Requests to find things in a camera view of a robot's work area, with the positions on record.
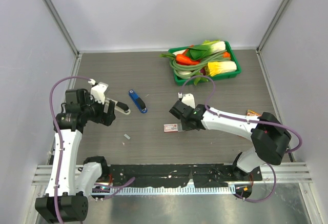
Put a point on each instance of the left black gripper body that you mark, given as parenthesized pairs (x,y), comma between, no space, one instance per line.
(94,110)

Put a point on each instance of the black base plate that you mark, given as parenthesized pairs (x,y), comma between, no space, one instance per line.
(179,175)

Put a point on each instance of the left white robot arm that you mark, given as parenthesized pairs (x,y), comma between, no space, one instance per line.
(66,197)

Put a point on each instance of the grey black stapler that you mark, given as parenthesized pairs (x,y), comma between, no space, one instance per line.
(122,107)

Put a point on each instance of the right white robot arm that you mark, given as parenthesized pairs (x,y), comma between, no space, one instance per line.
(269,138)

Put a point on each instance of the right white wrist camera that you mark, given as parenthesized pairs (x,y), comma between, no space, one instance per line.
(187,99)

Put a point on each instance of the blue stapler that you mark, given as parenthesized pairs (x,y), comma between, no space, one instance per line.
(137,101)

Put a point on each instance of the toy white radish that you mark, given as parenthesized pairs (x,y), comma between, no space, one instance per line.
(184,74)

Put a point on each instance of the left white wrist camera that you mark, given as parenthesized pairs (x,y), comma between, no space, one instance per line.
(98,90)

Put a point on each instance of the toy napa cabbage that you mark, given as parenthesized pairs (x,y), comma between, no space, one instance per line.
(215,68)

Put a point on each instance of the colourful candy bag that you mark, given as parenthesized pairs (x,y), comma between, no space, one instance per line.
(252,113)

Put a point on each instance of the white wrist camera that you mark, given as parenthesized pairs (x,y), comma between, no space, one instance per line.
(187,99)
(98,90)

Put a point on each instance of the toy green long beans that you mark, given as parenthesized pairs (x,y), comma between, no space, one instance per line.
(217,57)

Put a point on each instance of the toy bok choy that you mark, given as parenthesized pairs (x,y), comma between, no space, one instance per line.
(206,49)

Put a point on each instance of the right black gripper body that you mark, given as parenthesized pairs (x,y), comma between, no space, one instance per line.
(185,127)

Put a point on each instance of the toy orange carrot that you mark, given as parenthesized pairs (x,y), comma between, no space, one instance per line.
(185,60)

